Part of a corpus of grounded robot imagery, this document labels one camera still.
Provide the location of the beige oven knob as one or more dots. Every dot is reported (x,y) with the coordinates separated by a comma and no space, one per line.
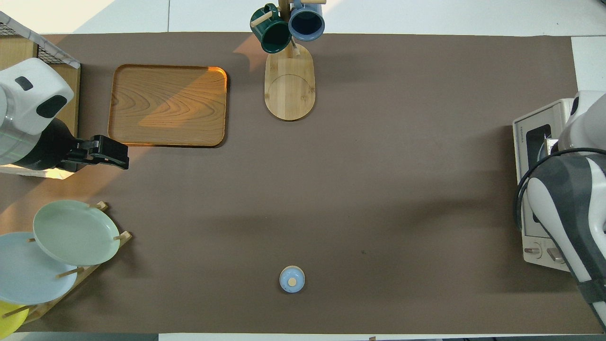
(533,251)
(554,254)

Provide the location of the wooden plate rack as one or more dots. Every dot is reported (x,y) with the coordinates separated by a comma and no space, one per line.
(97,267)

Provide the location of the pale green plate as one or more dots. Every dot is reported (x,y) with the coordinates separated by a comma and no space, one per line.
(75,232)

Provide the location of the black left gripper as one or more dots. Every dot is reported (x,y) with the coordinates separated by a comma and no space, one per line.
(47,147)

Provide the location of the blue mug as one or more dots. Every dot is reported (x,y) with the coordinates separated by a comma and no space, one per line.
(307,21)

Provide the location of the yellow plate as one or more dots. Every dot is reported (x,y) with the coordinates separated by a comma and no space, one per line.
(9,322)

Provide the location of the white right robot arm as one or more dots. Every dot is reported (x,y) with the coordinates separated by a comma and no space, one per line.
(568,208)

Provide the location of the wooden shelf unit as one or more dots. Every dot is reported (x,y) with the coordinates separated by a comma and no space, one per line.
(71,109)

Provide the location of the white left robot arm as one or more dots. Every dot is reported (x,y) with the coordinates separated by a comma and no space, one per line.
(33,104)

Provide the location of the pale blue racked plate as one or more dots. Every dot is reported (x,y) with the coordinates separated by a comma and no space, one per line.
(28,274)

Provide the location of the glass toaster oven door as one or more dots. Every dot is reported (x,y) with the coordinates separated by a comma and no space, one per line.
(520,137)

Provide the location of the blue lid with cork knob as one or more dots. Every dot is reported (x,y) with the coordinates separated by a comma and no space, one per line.
(292,279)

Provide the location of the dark green mug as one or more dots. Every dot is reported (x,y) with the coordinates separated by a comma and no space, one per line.
(272,33)

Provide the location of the wooden serving tray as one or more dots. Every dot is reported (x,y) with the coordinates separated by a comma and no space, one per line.
(165,104)

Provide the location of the beige toaster oven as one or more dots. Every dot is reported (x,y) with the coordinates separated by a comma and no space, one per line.
(544,116)

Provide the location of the brown table mat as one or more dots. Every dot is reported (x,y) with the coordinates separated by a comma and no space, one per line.
(378,189)

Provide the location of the wooden mug tree stand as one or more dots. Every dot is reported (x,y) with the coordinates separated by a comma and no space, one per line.
(289,90)

